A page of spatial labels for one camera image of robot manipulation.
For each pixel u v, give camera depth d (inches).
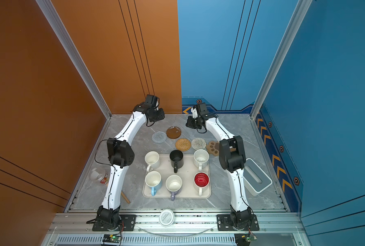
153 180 33.8
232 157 23.2
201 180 33.6
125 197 31.8
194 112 36.8
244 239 27.4
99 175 35.1
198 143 40.4
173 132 43.1
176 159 35.9
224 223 28.5
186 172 35.7
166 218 27.5
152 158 35.8
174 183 33.6
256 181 32.5
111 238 28.0
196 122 34.1
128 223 29.0
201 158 37.3
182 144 40.3
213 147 39.8
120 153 24.8
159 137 41.8
